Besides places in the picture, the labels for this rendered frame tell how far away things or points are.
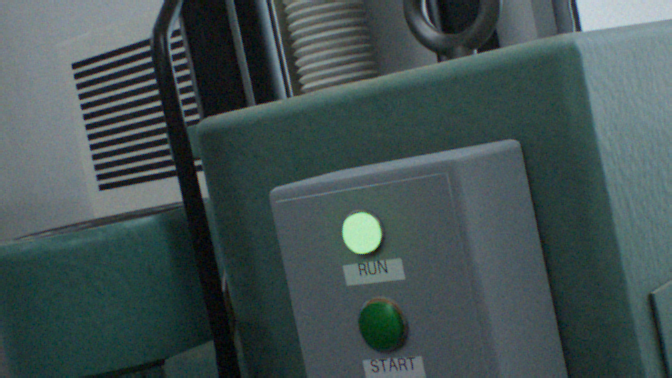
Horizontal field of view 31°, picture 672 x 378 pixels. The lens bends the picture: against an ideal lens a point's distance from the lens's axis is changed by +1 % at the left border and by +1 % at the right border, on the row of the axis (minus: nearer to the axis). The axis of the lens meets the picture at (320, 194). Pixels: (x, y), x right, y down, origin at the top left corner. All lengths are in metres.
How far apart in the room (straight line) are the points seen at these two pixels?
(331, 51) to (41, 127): 1.25
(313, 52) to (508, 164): 1.78
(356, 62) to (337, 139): 1.70
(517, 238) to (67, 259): 0.34
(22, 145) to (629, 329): 2.96
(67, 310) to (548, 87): 0.37
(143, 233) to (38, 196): 2.64
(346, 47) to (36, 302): 1.55
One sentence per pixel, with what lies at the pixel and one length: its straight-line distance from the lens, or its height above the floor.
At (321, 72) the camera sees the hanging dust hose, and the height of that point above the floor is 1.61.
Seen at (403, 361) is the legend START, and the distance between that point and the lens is 0.52.
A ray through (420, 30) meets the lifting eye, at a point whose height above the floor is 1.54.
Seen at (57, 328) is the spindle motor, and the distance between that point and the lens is 0.78.
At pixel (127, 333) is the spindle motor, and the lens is 0.77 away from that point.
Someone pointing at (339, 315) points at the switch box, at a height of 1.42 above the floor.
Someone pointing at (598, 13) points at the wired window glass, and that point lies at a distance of 2.22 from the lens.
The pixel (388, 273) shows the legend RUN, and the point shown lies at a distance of 0.51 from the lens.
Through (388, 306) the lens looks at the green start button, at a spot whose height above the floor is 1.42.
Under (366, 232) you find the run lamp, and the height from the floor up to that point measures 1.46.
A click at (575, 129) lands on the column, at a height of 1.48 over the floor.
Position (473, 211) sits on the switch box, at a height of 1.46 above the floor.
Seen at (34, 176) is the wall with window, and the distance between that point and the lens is 3.41.
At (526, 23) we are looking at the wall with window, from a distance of 2.21.
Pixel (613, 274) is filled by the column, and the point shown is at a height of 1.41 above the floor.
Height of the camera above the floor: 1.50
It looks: 3 degrees down
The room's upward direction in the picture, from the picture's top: 12 degrees counter-clockwise
